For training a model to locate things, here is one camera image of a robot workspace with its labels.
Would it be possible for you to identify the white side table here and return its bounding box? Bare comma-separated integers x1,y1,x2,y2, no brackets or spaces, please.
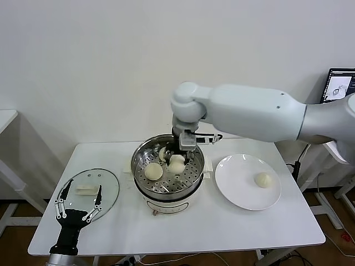
0,109,49,231

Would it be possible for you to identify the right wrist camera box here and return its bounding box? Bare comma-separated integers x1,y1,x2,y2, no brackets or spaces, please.
179,132,224,152

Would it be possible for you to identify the white round plate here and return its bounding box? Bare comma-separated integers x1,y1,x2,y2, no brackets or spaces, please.
215,154,282,211

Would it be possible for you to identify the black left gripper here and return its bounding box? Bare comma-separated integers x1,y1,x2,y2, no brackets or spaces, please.
49,179,103,255

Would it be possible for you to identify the round glass lid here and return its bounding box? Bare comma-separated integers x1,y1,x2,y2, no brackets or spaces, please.
57,168,120,223

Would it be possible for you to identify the white table leg frame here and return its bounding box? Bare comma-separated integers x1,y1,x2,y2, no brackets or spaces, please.
93,247,296,266

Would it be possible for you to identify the white power strip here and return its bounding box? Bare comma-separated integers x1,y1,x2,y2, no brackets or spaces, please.
120,254,142,266

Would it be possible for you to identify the grey open laptop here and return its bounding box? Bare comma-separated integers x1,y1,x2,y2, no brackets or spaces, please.
320,68,355,105

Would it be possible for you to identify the white electric cooker base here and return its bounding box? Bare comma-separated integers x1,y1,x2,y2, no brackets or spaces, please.
123,159,214,216

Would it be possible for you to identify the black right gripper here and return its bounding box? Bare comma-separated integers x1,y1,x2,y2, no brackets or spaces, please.
163,125,201,167

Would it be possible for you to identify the white laptop stand table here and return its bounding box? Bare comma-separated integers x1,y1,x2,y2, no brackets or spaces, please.
300,138,355,231

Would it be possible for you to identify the stainless steel steamer basket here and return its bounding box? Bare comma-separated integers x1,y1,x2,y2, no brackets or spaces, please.
123,134,214,195

